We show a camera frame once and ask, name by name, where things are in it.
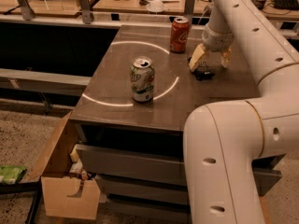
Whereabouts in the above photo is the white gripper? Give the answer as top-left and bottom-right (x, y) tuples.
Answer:
(189, 23), (234, 72)

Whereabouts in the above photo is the black rxbar chocolate bar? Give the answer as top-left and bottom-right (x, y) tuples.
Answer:
(192, 62), (215, 81)

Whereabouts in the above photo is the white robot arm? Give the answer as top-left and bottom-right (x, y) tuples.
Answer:
(183, 0), (299, 224)

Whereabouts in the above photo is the orange soda can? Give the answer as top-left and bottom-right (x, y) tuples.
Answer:
(170, 17), (190, 53)

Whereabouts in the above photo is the green white 7up can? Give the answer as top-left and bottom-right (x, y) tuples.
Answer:
(130, 56), (155, 103)

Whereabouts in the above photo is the black mesh cup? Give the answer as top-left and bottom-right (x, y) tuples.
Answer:
(255, 0), (267, 9)

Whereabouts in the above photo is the white bowl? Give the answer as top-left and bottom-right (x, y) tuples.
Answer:
(146, 0), (164, 13)

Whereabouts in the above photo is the grey drawer cabinet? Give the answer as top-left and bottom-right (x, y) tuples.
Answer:
(68, 24), (287, 224)

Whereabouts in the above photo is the cardboard box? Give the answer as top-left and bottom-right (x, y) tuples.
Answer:
(31, 113), (100, 220)

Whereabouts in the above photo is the green snack bag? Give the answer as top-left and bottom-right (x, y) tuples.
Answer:
(0, 165), (27, 185)

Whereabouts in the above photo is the grey metal bracket right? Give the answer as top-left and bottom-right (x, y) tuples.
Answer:
(184, 0), (195, 23)

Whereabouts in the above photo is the grey metal bracket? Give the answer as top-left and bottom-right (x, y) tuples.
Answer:
(79, 0), (93, 24)
(17, 0), (35, 21)
(184, 0), (195, 23)

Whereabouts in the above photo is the grey metal bracket middle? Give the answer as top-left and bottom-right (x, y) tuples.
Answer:
(79, 0), (93, 24)

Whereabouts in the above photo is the grey metal bracket left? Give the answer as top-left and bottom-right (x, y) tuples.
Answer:
(17, 0), (35, 21)

